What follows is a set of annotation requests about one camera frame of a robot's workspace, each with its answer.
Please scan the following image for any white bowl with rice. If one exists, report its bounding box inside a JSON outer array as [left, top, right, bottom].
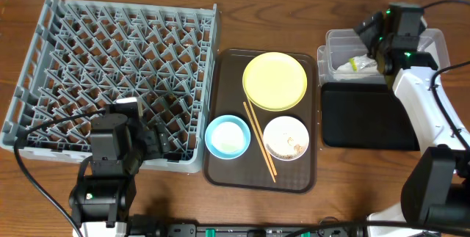
[[263, 116, 310, 161]]

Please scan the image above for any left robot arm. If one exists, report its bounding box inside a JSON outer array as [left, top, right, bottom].
[[69, 98, 170, 236]]

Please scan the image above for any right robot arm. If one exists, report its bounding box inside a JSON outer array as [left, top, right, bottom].
[[366, 29, 469, 236]]

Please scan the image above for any black waste tray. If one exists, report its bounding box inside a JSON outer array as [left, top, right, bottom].
[[321, 82, 419, 151]]

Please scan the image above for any green snack wrapper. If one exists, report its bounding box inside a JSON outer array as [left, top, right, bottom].
[[349, 57, 358, 72]]

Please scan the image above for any clear plastic bin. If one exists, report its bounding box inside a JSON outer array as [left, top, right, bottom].
[[317, 29, 450, 88]]

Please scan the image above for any blue bowl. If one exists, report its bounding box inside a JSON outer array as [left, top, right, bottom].
[[205, 114, 251, 160]]

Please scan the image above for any white paper cup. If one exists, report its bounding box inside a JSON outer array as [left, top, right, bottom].
[[211, 122, 244, 154]]

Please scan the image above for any brown serving tray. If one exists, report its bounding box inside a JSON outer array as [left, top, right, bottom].
[[203, 48, 318, 194]]

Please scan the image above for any wooden chopstick left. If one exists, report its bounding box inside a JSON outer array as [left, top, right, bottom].
[[243, 101, 276, 183]]

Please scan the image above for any wooden chopstick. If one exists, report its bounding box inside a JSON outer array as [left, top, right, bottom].
[[246, 98, 278, 179], [243, 101, 276, 183]]

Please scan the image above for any wooden chopstick right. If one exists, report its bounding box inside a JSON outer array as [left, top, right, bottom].
[[246, 98, 278, 179]]

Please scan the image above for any grey plastic dish rack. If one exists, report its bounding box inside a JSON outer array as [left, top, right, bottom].
[[1, 0, 220, 173]]

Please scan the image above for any yellow plate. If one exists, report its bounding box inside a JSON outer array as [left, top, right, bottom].
[[242, 52, 308, 112]]

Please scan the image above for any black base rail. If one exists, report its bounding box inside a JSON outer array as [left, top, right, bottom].
[[126, 215, 367, 237]]

